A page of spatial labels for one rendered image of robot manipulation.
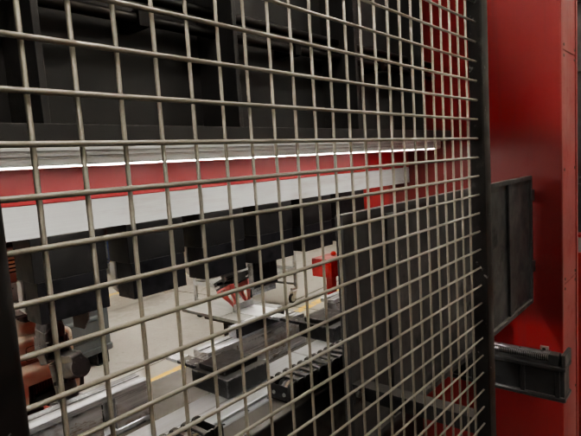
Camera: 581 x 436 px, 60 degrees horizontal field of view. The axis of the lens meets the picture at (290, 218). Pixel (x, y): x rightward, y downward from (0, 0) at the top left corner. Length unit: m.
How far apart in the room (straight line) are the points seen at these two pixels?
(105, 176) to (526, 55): 1.45
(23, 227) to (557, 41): 1.66
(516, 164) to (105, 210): 1.41
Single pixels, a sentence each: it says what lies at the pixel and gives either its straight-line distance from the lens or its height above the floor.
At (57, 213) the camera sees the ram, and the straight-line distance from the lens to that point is 1.07.
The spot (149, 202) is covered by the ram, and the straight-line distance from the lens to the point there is 1.17.
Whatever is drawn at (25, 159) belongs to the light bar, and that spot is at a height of 1.46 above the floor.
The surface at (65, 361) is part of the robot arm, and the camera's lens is 1.56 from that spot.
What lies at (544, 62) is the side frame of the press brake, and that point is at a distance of 1.96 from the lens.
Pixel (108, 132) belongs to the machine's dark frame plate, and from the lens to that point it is 0.92.
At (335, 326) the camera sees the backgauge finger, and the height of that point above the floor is 1.02.
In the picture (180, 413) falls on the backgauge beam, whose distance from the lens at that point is 1.03.
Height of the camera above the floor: 1.43
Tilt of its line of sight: 6 degrees down
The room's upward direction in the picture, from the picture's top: 4 degrees counter-clockwise
